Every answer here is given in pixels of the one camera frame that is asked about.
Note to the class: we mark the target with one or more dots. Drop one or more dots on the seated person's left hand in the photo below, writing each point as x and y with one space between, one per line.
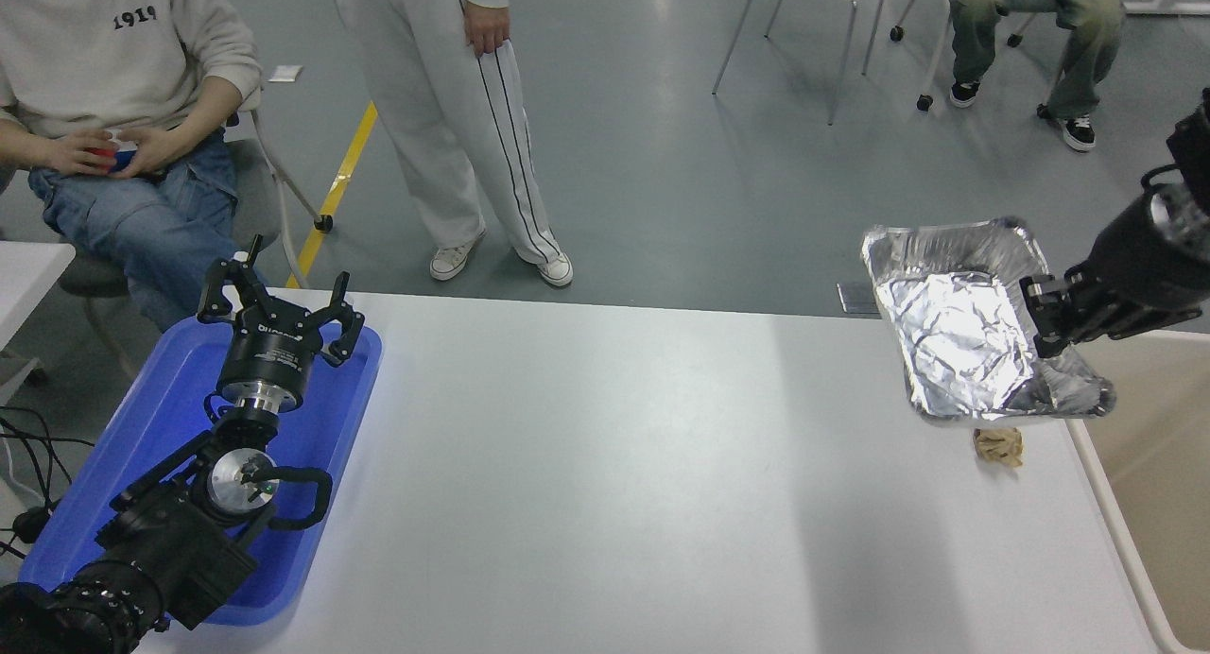
156 148

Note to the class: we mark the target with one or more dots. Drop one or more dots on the seated person's right hand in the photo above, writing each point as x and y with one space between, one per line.
80 153

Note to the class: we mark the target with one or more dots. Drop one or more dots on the standing person's left hand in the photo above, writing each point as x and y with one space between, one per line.
487 28

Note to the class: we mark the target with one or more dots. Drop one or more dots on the seated person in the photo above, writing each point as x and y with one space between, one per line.
123 59

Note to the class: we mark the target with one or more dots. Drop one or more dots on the metal floor plate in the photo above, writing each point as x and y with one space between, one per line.
854 299

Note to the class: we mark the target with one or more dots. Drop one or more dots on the office chair with castors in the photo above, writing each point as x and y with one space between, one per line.
924 100

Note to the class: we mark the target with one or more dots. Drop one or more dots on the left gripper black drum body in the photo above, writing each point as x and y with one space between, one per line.
269 356

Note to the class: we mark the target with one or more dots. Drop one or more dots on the crumpled tan paper ball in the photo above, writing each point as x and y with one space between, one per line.
999 446

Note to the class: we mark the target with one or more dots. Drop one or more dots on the silver foil tray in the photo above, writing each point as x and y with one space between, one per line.
955 323

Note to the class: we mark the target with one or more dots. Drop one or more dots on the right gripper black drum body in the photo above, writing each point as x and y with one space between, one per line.
1144 266

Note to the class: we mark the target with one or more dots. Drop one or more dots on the colourful puzzle cube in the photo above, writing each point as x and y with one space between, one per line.
123 163

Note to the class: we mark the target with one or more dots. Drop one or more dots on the small white table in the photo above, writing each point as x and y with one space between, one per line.
28 276

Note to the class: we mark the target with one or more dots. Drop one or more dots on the blue plastic tray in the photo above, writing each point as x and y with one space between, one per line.
161 418

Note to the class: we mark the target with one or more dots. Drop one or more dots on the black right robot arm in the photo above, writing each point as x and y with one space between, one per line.
1193 144

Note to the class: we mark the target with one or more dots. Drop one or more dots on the standing person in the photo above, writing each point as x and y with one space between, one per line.
425 96

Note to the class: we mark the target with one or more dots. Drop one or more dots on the large pale bin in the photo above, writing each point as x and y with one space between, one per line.
1153 446

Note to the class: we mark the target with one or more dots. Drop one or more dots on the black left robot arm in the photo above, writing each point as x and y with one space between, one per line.
170 541

